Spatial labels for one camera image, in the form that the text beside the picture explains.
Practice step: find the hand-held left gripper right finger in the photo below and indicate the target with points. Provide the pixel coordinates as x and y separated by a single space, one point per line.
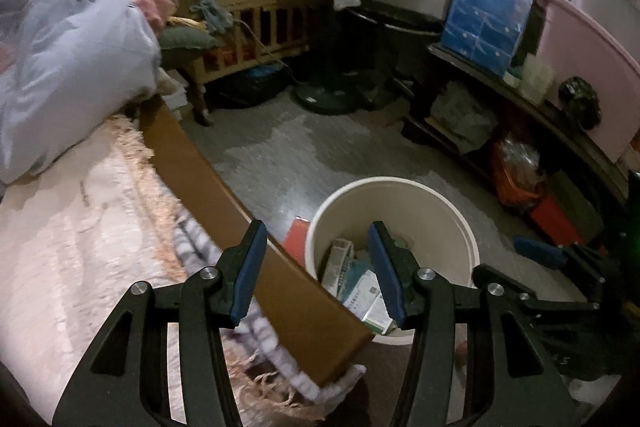
387 277

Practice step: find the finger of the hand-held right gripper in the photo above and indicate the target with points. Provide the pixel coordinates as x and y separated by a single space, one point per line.
540 249
555 304

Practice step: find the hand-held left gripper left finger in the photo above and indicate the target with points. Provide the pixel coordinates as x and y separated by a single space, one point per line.
250 277

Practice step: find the white green medicine box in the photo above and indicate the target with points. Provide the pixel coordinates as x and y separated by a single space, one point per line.
367 299

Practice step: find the white green milk carton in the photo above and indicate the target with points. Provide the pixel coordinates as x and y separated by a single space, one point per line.
337 267

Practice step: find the cream plastic bin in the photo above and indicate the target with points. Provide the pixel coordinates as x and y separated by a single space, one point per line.
400 202

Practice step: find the red box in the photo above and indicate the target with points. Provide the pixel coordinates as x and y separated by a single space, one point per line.
297 237

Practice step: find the red plastic bag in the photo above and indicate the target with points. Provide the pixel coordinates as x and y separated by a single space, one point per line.
515 187

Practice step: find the grey striped mat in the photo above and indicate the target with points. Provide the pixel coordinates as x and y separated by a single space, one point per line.
280 352

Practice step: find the dark green camouflage object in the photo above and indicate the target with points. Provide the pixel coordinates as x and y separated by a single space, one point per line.
580 102

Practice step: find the grey cloth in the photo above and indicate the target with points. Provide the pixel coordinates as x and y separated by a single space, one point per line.
462 117

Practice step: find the clear plastic container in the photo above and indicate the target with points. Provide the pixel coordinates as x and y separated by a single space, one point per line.
537 79

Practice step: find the pink embroidered fringed bedspread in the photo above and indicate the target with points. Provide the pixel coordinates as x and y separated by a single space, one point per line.
65 257

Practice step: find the black round fan base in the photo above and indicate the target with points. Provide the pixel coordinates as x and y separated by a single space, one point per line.
325 99

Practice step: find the dark wooden shelf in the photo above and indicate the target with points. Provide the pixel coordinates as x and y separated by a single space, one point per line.
425 92

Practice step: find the black bag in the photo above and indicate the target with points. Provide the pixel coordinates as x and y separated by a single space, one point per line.
250 84

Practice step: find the pink plastic tub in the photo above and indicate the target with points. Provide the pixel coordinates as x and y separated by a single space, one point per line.
585 52

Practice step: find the blue wrapped tissue pack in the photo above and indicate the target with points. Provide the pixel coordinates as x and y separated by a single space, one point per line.
485 22

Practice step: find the olive green cushion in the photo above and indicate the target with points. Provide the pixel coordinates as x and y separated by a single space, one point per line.
185 41

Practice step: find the black metal stand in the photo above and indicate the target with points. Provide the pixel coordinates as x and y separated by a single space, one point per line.
395 19

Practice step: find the grey-blue duvet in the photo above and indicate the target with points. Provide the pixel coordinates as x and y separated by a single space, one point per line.
75 82

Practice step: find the blue-grey cloth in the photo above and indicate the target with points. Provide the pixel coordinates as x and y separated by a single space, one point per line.
215 14

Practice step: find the wooden crib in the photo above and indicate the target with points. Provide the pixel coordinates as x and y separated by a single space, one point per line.
250 7

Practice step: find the pink cloth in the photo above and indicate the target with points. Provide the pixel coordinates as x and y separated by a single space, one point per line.
155 9

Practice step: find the brown wooden bed frame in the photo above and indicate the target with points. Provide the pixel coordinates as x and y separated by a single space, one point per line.
300 307

